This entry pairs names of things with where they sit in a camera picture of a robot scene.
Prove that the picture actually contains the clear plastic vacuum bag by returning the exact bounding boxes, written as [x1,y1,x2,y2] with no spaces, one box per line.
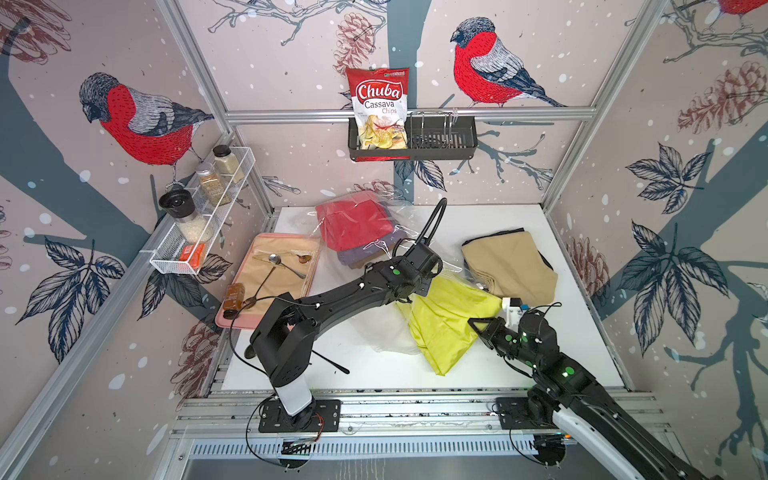
[310,191,465,337]

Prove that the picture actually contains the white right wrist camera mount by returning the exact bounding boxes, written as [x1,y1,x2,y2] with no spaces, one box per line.
[500,297,529,329]

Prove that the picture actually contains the black corrugated cable hose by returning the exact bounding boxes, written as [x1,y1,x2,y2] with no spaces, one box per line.
[392,197,449,253]

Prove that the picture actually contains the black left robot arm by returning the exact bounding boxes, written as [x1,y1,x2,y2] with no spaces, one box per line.
[244,243,443,419]

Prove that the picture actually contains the purple grey folded garment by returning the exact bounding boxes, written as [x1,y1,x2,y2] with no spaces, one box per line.
[337,228,408,269]

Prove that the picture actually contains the red folded garment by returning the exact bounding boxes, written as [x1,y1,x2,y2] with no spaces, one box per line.
[315,191,394,252]

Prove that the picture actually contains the neon yellow garment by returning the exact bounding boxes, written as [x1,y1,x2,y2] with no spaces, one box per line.
[397,273,502,376]

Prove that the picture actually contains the black lid spice jar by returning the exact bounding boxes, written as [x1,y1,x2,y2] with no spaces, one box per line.
[158,189,213,244]

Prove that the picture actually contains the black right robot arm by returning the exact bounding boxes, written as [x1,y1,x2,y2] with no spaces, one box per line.
[468,309,706,479]

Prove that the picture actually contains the amber sauce bottle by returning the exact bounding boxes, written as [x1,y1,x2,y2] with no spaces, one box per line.
[222,283,245,320]

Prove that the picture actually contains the small red packet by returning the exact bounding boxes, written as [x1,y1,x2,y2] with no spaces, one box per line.
[178,243,206,270]

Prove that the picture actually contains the black trousers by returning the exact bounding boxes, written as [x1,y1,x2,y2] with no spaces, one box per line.
[461,227,554,271]

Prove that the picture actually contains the metal spoon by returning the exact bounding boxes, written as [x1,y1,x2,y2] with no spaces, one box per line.
[238,252,314,313]

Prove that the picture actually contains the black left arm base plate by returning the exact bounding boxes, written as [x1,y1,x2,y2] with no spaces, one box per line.
[258,399,342,433]

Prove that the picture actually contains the beige knitted garment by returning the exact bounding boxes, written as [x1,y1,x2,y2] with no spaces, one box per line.
[461,231,558,306]

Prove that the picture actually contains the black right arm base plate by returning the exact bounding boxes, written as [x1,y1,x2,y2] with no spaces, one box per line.
[492,397,555,430]

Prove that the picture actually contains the red Chuba cassava chips bag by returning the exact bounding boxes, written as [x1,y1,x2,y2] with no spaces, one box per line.
[346,68,409,150]

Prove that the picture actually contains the pink tray with beige mat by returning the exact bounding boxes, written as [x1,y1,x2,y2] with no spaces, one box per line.
[232,233,321,330]

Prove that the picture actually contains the clear acrylic spice shelf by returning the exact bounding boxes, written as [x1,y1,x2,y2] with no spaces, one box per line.
[150,147,255,276]

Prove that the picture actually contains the black wire wall basket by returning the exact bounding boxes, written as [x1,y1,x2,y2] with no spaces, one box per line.
[348,114,478,162]

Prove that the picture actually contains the black plastic fork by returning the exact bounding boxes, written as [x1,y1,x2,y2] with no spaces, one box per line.
[312,350,351,375]

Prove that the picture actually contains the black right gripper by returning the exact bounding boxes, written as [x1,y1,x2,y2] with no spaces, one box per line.
[467,316,542,373]

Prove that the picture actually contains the yellow spice jar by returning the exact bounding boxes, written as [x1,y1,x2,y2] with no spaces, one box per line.
[212,145,245,183]

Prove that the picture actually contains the brown spice jar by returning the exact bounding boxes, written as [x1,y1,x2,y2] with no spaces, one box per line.
[195,163,231,207]

